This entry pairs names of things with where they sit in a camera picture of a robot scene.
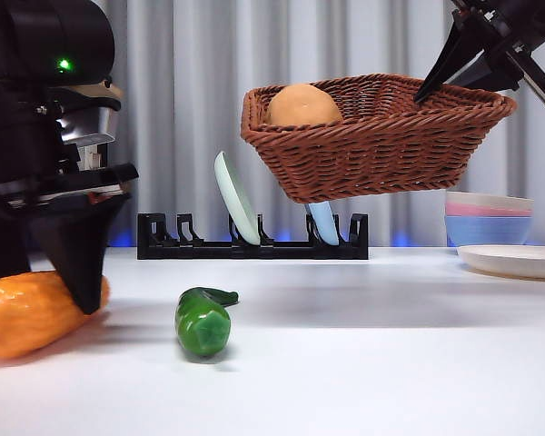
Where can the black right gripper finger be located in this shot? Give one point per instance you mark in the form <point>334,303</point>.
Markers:
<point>449,54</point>
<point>479,72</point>

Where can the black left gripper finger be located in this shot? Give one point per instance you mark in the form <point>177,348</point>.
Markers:
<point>84,245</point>
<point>4,245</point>

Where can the orange corn cob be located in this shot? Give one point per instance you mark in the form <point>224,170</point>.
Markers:
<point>22,318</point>

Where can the brown wicker basket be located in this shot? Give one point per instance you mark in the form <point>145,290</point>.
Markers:
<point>372,154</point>

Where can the green cucumber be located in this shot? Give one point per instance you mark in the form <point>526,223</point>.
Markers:
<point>202,327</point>

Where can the tan potato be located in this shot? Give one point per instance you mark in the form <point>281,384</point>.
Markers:
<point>304,106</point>

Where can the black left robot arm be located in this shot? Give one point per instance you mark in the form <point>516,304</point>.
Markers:
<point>27,36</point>

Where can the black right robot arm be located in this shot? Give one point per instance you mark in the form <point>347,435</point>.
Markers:
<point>540,18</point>

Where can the cream bowl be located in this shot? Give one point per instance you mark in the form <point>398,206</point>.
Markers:
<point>486,201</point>

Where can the pink bowl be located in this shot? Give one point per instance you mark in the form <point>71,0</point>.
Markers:
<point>472,211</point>

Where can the blue bowl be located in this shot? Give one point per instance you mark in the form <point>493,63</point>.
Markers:
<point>486,229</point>

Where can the pale green plate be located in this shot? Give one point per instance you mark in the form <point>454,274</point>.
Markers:
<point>236,200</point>

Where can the grey curtain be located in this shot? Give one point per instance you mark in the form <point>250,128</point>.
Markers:
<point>186,68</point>

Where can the cream flat plate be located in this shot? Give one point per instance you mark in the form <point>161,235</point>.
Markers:
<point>513,261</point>

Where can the black dish rack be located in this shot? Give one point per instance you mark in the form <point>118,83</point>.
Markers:
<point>290,251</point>

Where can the pale blue plate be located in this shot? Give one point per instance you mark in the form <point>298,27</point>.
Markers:
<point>324,224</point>

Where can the pale grey camera box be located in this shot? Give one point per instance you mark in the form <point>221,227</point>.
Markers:
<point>86,125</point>

